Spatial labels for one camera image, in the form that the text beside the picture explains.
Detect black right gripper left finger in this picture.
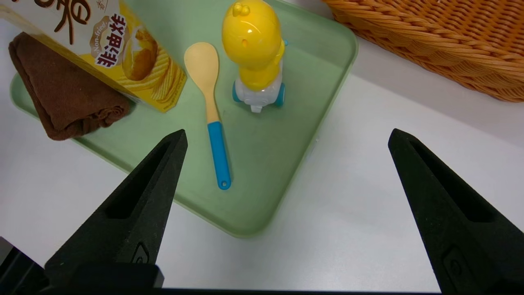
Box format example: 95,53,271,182
44,129,189,285

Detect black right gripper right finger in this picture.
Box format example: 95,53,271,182
388,128,524,295

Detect brown towel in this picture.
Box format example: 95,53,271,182
8,32,131,141

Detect wooden spoon with blue handle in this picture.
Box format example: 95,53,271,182
183,42,232,191

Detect yellow potato chips box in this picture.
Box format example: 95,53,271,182
0,0,188,113

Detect yellow duck toy car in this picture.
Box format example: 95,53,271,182
221,0,286,113

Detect orange wicker basket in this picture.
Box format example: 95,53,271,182
321,0,524,103

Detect light green plastic tray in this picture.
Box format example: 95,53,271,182
9,0,359,238

